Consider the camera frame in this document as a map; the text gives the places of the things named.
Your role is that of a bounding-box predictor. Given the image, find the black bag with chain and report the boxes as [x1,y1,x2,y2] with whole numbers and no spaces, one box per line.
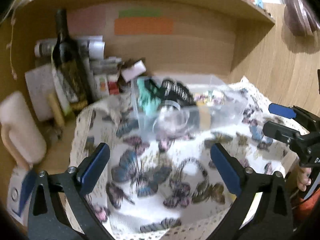
[145,79,196,107]

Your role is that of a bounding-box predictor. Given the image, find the green knitted cloth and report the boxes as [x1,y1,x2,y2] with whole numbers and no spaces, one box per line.
[136,77,161,115]

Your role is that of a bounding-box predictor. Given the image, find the white drawstring cloth bag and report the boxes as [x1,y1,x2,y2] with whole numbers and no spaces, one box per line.
[152,100,190,137]

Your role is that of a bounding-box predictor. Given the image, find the person's hand on gripper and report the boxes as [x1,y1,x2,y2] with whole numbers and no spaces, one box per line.
[297,166,312,192]

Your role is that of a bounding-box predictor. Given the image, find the brown hanging hat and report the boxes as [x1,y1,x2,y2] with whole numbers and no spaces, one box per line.
[284,0,319,36]

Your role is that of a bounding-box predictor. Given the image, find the butterfly print lace tablecloth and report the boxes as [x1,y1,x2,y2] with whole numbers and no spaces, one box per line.
[70,77,304,239]

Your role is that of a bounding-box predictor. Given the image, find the clear acrylic box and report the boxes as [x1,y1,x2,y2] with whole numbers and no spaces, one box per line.
[131,74,248,140]

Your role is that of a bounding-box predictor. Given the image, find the green white tube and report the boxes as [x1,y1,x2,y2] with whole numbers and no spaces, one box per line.
[52,66,72,116]

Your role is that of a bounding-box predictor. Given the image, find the white box coloured dots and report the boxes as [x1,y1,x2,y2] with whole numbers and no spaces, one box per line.
[97,74,110,98]

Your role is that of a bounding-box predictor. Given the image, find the white handwritten note paper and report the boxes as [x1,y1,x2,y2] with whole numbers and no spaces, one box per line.
[24,63,55,122]

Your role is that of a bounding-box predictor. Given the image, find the dark glass wine bottle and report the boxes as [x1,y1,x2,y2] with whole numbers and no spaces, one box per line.
[52,9,93,113]

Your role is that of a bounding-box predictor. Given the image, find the small red white box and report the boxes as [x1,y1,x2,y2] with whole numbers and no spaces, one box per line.
[107,75,120,95]

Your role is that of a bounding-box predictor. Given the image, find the white paper card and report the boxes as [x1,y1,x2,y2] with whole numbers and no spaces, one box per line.
[121,60,146,83]

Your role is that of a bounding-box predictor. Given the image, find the rolled newspaper stack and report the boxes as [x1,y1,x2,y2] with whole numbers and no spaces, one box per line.
[34,35,122,75]

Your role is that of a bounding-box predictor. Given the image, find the green sticky note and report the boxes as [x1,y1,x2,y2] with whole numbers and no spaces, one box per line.
[118,8,162,18]

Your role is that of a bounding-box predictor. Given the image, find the orange sticky note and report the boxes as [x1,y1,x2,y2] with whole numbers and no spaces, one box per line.
[114,17,174,35]

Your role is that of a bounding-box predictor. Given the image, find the pink sticky note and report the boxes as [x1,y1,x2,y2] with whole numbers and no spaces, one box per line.
[67,4,106,34]

